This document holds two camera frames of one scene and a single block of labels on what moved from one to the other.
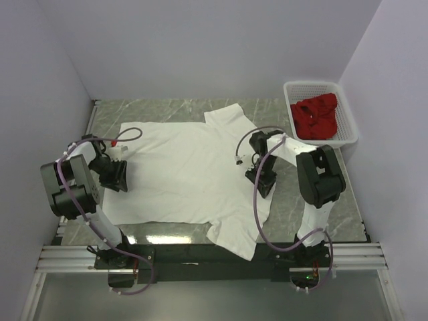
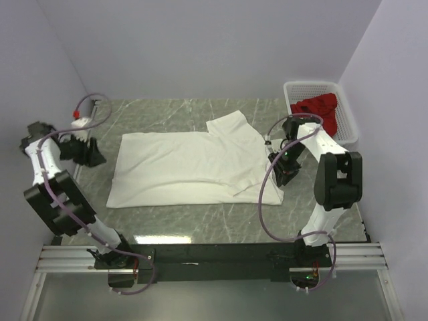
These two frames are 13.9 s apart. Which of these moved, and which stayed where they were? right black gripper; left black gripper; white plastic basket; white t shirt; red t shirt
Moved: right black gripper; left black gripper; white t shirt
Stayed: red t shirt; white plastic basket
